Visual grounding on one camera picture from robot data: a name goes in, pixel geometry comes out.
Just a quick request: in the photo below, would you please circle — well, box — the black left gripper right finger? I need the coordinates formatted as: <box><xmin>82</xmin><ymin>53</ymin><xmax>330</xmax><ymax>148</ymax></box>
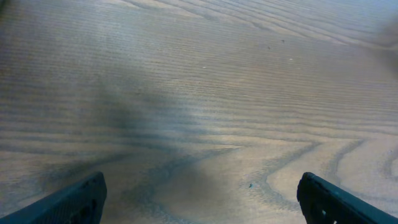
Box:
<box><xmin>297</xmin><ymin>172</ymin><xmax>397</xmax><ymax>224</ymax></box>

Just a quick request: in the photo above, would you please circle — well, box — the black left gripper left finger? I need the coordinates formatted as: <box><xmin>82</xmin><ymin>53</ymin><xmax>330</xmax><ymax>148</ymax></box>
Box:
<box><xmin>1</xmin><ymin>172</ymin><xmax>107</xmax><ymax>224</ymax></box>

